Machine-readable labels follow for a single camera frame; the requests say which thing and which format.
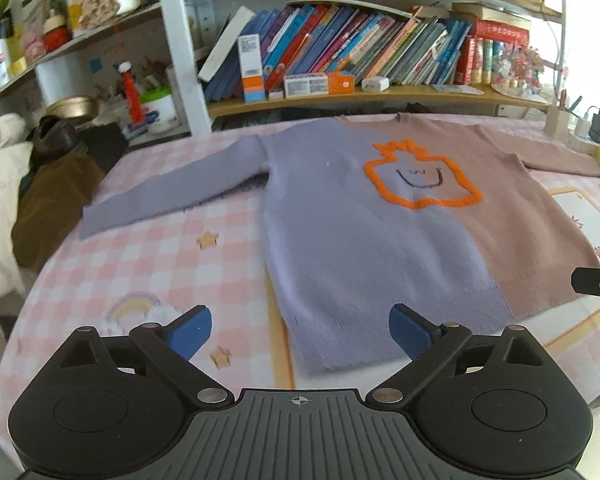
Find tall white blue orange box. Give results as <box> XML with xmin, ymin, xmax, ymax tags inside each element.
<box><xmin>237</xmin><ymin>33</ymin><xmax>267</xmax><ymax>105</ymax></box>

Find row of colourful books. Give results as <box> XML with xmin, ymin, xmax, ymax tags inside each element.
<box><xmin>198</xmin><ymin>4</ymin><xmax>473</xmax><ymax>103</ymax></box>

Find small orange box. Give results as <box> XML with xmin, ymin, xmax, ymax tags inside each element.
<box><xmin>326</xmin><ymin>72</ymin><xmax>357</xmax><ymax>96</ymax></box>

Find red and white bottle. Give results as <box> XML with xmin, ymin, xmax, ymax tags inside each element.
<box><xmin>116</xmin><ymin>61</ymin><xmax>145</xmax><ymax>126</ymax></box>

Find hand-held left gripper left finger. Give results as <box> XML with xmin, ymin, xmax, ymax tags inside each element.
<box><xmin>55</xmin><ymin>304</ymin><xmax>234</xmax><ymax>409</ymax></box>

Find purple and pink knit sweater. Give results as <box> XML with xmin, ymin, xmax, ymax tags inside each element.
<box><xmin>77</xmin><ymin>112</ymin><xmax>600</xmax><ymax>376</ymax></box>

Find green potted plant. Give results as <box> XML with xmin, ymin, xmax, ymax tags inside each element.
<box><xmin>0</xmin><ymin>0</ymin><xmax>46</xmax><ymax>28</ymax></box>

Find red and white cup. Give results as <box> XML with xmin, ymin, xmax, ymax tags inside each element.
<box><xmin>42</xmin><ymin>14</ymin><xmax>73</xmax><ymax>53</ymax></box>

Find flat white orange box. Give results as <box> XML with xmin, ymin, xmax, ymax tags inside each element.
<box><xmin>283</xmin><ymin>73</ymin><xmax>330</xmax><ymax>99</ymax></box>

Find pink checked blanket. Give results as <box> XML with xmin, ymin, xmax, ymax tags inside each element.
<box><xmin>0</xmin><ymin>110</ymin><xmax>600</xmax><ymax>453</ymax></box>

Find dark brown hat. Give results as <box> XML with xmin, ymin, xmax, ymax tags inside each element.
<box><xmin>29</xmin><ymin>115</ymin><xmax>88</xmax><ymax>168</ymax></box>

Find white power strip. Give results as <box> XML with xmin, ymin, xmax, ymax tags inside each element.
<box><xmin>566</xmin><ymin>127</ymin><xmax>600</xmax><ymax>157</ymax></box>

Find beige pen holder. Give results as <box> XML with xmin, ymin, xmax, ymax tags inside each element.
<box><xmin>544</xmin><ymin>106</ymin><xmax>573</xmax><ymax>137</ymax></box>

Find white metal post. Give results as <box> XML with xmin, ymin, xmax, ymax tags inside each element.
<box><xmin>154</xmin><ymin>0</ymin><xmax>213</xmax><ymax>137</ymax></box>

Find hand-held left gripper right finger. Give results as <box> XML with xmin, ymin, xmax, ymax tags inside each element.
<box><xmin>365</xmin><ymin>302</ymin><xmax>552</xmax><ymax>408</ymax></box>

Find pink flower bouquet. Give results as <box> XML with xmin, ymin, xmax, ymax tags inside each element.
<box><xmin>494</xmin><ymin>45</ymin><xmax>556</xmax><ymax>95</ymax></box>

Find metal bowl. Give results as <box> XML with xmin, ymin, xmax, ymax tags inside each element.
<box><xmin>45</xmin><ymin>96</ymin><xmax>98</xmax><ymax>122</ymax></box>

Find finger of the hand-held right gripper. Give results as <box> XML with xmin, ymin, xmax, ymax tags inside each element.
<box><xmin>570</xmin><ymin>267</ymin><xmax>600</xmax><ymax>311</ymax></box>

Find white paper sheets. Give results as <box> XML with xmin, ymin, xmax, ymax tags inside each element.
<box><xmin>431</xmin><ymin>82</ymin><xmax>486</xmax><ymax>97</ymax></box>

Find brown corduroy garment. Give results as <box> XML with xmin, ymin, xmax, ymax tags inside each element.
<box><xmin>11</xmin><ymin>152</ymin><xmax>106</xmax><ymax>272</ymax></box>

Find stack of red books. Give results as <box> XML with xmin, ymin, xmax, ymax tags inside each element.
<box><xmin>455</xmin><ymin>2</ymin><xmax>531</xmax><ymax>87</ymax></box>

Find white tub with green lid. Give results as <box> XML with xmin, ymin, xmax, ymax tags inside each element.
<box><xmin>139</xmin><ymin>86</ymin><xmax>178</xmax><ymax>135</ymax></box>

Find white cloth pile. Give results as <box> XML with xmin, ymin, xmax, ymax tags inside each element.
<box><xmin>0</xmin><ymin>112</ymin><xmax>35</xmax><ymax>301</ymax></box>

